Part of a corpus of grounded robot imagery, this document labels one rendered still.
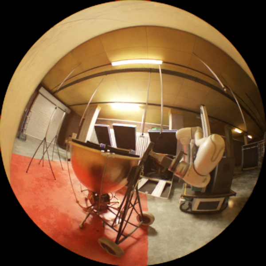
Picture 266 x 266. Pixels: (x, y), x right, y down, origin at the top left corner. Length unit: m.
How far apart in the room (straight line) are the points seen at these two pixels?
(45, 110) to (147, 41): 6.48
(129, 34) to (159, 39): 0.73
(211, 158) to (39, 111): 6.74
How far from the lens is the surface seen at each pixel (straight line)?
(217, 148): 0.33
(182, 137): 0.91
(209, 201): 1.36
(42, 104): 6.60
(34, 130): 6.49
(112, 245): 0.65
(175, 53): 2.59
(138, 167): 0.52
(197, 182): 0.45
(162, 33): 2.45
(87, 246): 0.85
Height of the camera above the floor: 0.80
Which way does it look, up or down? 16 degrees up
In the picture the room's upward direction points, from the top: 11 degrees clockwise
